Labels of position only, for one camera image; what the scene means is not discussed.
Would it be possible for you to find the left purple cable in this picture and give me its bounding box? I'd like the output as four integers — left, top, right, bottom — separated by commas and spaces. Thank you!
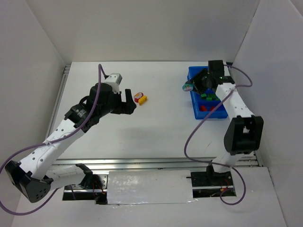
0, 63, 109, 216

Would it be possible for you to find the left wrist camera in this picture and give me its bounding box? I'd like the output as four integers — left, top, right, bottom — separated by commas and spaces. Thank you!
104, 73, 123, 86

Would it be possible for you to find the teal printed round lego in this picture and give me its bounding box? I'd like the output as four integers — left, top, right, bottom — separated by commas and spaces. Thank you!
182, 80, 195, 92

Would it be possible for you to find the yellow lego brick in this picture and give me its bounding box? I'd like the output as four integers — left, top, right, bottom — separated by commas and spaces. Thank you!
138, 96, 148, 105

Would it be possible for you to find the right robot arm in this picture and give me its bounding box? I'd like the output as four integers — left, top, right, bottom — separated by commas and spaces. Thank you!
188, 60, 264, 176

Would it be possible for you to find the white foil tape panel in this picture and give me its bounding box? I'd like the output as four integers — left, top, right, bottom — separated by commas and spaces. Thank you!
107, 170, 194, 205

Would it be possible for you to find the aluminium front rail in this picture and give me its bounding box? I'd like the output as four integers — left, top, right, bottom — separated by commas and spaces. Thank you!
54, 156, 258, 172

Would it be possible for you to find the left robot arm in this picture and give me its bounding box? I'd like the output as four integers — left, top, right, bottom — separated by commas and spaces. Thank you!
5, 83, 136, 203

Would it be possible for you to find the red arch lego brick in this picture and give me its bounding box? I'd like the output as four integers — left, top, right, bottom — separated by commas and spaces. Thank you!
200, 105, 207, 112

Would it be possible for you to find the red flower lego piece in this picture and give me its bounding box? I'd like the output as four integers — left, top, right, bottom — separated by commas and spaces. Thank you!
134, 92, 144, 103

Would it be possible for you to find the blue divided plastic bin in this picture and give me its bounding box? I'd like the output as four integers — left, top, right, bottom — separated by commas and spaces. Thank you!
187, 66, 228, 120

